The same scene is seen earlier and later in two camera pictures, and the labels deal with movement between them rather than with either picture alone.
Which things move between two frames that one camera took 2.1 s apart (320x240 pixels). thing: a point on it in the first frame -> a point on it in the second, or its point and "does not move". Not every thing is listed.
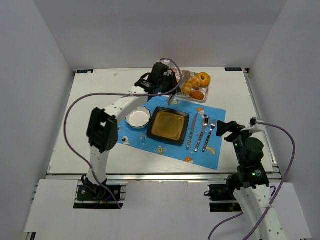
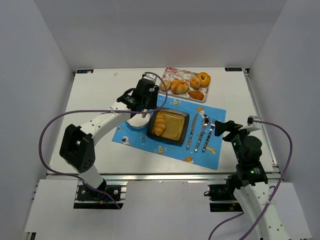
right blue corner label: [233, 69] does not move
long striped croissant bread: [186, 88] -> [160, 125]
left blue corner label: [84, 71] does not move
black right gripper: [231, 129] does not move
